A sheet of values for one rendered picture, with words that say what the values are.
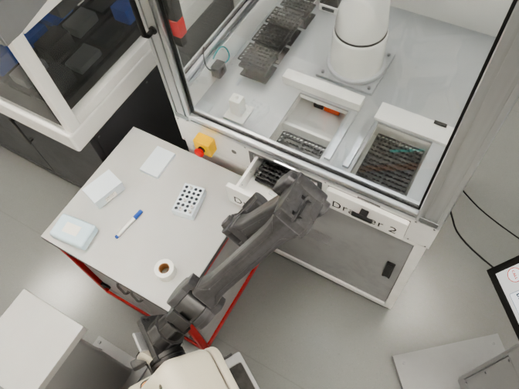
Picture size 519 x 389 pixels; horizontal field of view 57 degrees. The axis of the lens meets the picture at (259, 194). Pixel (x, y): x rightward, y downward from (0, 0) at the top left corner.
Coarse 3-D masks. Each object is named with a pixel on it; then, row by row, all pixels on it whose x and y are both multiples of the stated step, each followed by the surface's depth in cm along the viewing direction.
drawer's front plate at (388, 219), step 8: (328, 192) 163; (336, 192) 161; (328, 200) 167; (336, 200) 164; (344, 200) 161; (352, 200) 159; (360, 200) 159; (336, 208) 169; (344, 208) 166; (352, 208) 163; (360, 208) 161; (368, 208) 158; (376, 208) 157; (352, 216) 168; (368, 216) 162; (376, 216) 159; (384, 216) 156; (392, 216) 155; (368, 224) 166; (376, 224) 163; (384, 224) 161; (392, 224) 158; (400, 224) 155; (408, 224) 154; (400, 232) 159
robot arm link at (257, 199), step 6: (252, 198) 136; (258, 198) 135; (264, 198) 139; (246, 204) 137; (252, 204) 134; (258, 204) 134; (246, 210) 134; (252, 210) 134; (228, 216) 133; (222, 222) 133; (228, 222) 131
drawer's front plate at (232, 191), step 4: (228, 184) 166; (232, 184) 166; (228, 188) 167; (232, 188) 165; (236, 188) 165; (240, 188) 165; (228, 192) 169; (232, 192) 167; (236, 192) 165; (240, 192) 164; (244, 192) 164; (248, 192) 164; (228, 196) 172; (232, 196) 170; (236, 196) 168; (240, 196) 166; (244, 196) 165; (248, 196) 163; (232, 200) 173; (236, 200) 171; (244, 200) 167; (236, 204) 174; (240, 204) 172
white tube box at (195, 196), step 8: (184, 184) 182; (184, 192) 181; (192, 192) 180; (200, 192) 180; (176, 200) 179; (192, 200) 179; (200, 200) 179; (176, 208) 179; (184, 208) 177; (184, 216) 178; (192, 216) 176
